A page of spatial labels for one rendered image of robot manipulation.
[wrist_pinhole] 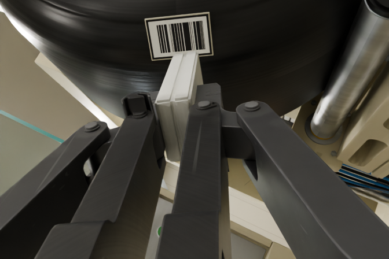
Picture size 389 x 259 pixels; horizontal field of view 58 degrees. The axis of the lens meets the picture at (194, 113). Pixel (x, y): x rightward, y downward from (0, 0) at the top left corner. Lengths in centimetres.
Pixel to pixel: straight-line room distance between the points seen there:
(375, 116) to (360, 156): 20
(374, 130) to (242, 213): 781
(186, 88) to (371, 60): 28
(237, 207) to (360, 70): 792
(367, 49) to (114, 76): 26
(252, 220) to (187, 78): 809
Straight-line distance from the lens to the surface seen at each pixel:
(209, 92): 16
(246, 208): 830
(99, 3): 36
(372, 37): 37
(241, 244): 101
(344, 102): 50
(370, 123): 48
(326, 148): 64
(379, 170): 62
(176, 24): 33
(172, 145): 15
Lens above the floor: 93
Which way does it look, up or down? 17 degrees up
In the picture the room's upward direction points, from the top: 68 degrees counter-clockwise
